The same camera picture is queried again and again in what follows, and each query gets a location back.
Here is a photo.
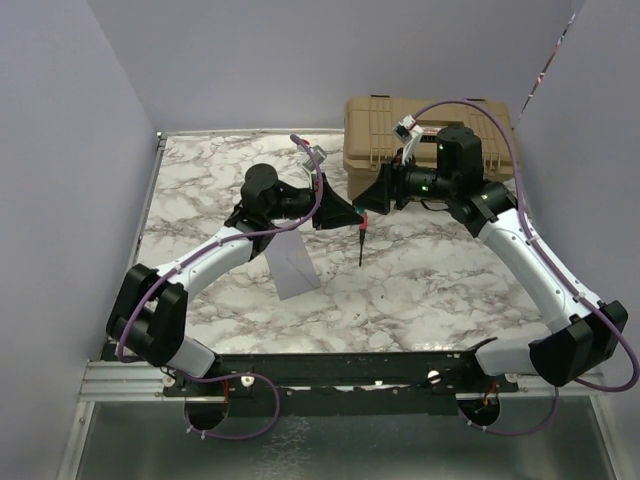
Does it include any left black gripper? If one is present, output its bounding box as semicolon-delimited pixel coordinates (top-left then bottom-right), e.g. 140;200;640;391
267;173;364;231

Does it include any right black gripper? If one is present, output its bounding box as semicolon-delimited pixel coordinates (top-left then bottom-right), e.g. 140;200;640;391
353;147;456;214

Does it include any grey envelope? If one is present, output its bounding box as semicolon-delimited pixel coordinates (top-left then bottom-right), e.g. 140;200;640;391
264;230;320;300

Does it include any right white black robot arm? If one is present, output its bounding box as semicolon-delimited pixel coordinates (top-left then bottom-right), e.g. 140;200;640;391
354;120;628;391

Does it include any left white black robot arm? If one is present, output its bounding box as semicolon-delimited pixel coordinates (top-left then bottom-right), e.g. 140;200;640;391
106;163;363;395

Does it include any tan plastic tool case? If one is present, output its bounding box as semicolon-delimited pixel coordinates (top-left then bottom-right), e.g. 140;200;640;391
343;95;514;199

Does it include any red handled screwdriver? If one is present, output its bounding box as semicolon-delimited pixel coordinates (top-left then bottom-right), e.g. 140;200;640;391
358;214;368;267

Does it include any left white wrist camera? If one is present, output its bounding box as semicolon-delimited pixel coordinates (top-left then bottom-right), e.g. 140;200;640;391
298;145;327;173

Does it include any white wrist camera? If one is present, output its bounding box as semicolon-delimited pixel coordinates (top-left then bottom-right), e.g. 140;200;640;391
298;145;327;173
393;115;424;165

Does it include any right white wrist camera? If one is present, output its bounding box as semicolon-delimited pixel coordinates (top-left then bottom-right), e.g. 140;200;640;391
393;115;424;165

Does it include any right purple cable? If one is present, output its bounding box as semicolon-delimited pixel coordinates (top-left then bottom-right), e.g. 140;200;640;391
409;98;639;437

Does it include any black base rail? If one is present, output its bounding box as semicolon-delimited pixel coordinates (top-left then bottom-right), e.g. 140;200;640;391
161;350;518;418

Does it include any aluminium extrusion frame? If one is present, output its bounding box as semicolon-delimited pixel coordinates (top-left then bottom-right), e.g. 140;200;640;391
74;132;609;404

